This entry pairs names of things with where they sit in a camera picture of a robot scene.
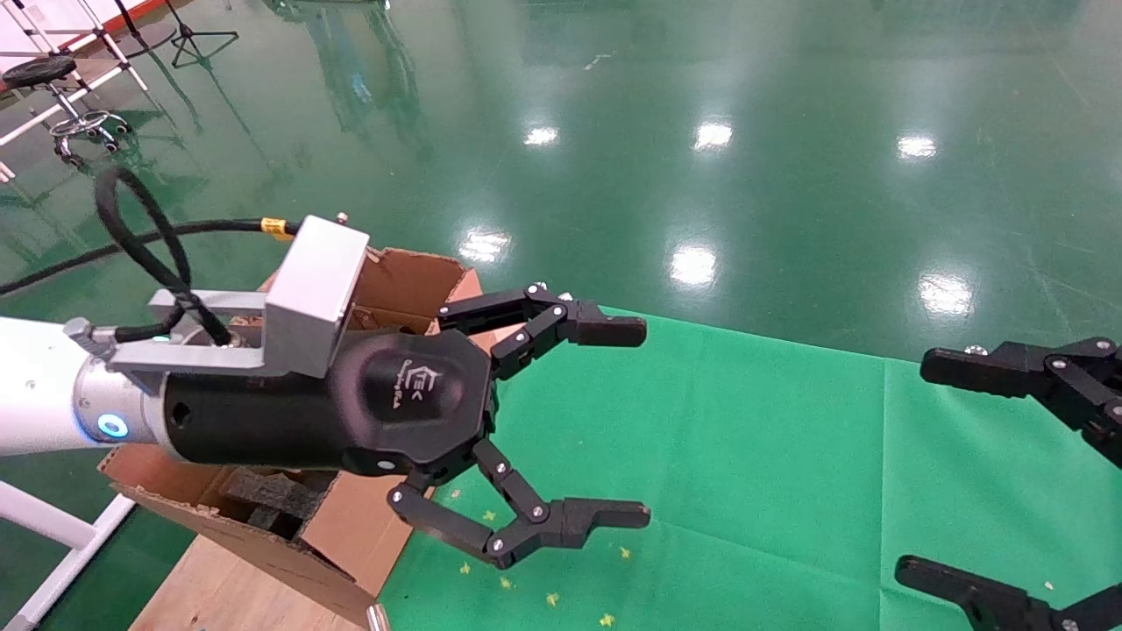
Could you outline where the white table leg frame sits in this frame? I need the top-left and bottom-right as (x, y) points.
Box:
(0, 480), (137, 631)

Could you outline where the black cable with yellow tag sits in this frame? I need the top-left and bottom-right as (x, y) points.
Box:
(0, 167), (299, 344)

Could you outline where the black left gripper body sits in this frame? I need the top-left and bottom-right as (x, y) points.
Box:
(162, 330), (500, 480)

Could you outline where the green table cloth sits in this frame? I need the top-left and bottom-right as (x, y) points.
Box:
(379, 302), (1122, 631)

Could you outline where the large open cardboard carton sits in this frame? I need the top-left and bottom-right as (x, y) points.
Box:
(98, 247), (485, 627)

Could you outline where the black tripod stand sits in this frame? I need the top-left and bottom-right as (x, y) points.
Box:
(165, 0), (239, 69)

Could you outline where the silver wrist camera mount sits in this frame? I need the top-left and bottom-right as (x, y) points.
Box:
(107, 215), (369, 379)

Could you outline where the white tube frame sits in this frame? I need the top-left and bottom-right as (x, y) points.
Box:
(0, 0), (150, 183)

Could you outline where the black stand with round base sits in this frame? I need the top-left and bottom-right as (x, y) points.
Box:
(110, 0), (181, 60)

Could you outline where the black foam block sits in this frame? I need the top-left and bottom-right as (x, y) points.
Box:
(219, 469), (338, 537)

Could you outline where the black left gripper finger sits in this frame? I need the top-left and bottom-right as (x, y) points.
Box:
(387, 438), (651, 571)
(437, 282), (648, 382)

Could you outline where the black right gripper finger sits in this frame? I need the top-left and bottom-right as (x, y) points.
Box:
(919, 337), (1122, 470)
(894, 557), (1122, 631)

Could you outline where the black stool with chrome base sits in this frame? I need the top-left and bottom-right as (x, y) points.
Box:
(2, 55), (132, 167)

